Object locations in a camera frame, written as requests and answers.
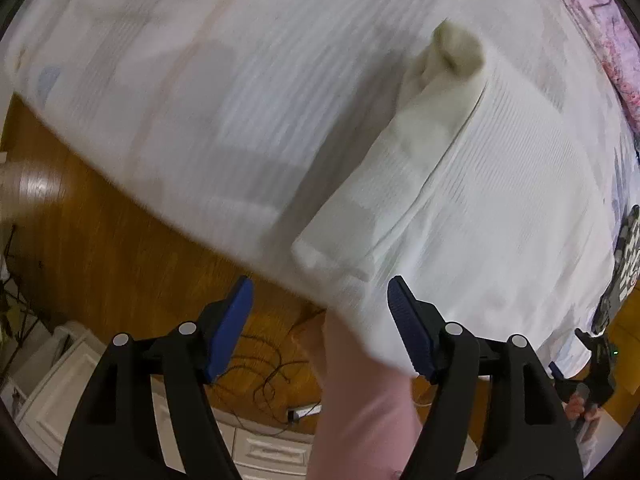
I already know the person's right hand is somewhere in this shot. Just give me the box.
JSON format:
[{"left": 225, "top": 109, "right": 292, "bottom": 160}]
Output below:
[{"left": 566, "top": 393, "right": 605, "bottom": 432}]

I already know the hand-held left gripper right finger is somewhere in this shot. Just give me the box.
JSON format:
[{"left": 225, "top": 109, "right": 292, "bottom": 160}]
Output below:
[{"left": 387, "top": 275, "right": 586, "bottom": 480}]

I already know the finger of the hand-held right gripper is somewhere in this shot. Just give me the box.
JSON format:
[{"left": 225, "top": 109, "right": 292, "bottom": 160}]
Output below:
[
  {"left": 575, "top": 327, "right": 609, "bottom": 361},
  {"left": 548, "top": 361, "right": 591, "bottom": 396}
]

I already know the white drawer unit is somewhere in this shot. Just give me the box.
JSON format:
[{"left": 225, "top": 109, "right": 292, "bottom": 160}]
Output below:
[{"left": 0, "top": 322, "right": 321, "bottom": 480}]

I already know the dark thin-legged stand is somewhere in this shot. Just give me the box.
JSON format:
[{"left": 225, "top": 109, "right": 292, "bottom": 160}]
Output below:
[{"left": 0, "top": 225, "right": 56, "bottom": 357}]

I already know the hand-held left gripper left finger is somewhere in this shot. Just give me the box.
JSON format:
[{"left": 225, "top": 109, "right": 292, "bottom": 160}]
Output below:
[{"left": 57, "top": 275, "right": 256, "bottom": 480}]

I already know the white snap-button jacket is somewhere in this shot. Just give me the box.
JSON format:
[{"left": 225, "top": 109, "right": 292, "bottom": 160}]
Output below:
[{"left": 290, "top": 19, "right": 621, "bottom": 378}]

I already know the black floor cable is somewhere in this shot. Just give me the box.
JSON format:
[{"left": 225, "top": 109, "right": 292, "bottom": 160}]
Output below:
[{"left": 220, "top": 307, "right": 327, "bottom": 408}]

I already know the purple floral quilt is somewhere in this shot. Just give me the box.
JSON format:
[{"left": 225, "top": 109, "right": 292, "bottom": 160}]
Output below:
[{"left": 540, "top": 0, "right": 640, "bottom": 133}]

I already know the white power strip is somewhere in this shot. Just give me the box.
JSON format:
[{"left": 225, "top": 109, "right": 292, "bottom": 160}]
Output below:
[{"left": 286, "top": 402, "right": 324, "bottom": 424}]

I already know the checkered folded garment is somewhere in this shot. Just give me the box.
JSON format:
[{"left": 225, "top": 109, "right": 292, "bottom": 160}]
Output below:
[{"left": 590, "top": 204, "right": 640, "bottom": 337}]

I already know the person's pink pajamas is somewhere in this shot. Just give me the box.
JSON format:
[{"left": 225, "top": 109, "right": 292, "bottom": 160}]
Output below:
[{"left": 309, "top": 307, "right": 482, "bottom": 480}]

